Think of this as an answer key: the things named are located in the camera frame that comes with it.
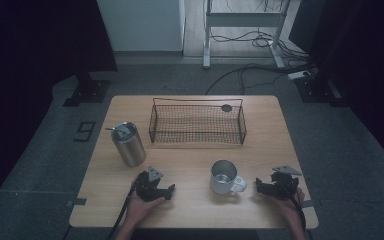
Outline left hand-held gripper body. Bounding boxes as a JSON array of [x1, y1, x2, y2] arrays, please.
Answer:
[[134, 166, 168, 203]]

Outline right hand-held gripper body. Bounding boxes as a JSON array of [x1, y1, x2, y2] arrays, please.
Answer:
[[263, 165, 303, 202]]

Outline white steel mug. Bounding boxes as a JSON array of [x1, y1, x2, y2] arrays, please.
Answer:
[[209, 159, 248, 196]]

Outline steel tumbler with lid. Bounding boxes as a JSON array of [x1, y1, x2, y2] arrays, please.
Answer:
[[105, 121, 147, 168]]

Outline wire mesh basket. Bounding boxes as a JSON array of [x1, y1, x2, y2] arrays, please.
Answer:
[[148, 97, 248, 146]]

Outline person's right hand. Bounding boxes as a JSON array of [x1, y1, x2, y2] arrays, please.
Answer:
[[272, 187, 307, 222]]

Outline person's left hand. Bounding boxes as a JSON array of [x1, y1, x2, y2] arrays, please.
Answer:
[[125, 191, 166, 228]]

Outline black stand base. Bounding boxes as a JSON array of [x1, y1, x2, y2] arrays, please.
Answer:
[[62, 71, 112, 108], [294, 74, 348, 108]]

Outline white power strip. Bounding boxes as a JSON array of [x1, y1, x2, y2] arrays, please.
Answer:
[[286, 69, 313, 81]]

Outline dark curtain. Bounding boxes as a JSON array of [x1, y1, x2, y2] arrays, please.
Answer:
[[0, 0, 119, 222], [288, 0, 384, 168]]

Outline white cabinet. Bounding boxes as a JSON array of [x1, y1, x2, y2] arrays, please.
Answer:
[[96, 0, 186, 53]]

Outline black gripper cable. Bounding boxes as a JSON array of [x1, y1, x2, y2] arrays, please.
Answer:
[[107, 179, 140, 240], [289, 194, 308, 232]]

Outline black floor cables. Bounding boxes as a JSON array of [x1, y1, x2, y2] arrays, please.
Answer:
[[204, 0, 316, 96]]

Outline white metal desk frame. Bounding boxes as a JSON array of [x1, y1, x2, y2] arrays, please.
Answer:
[[202, 0, 293, 70]]

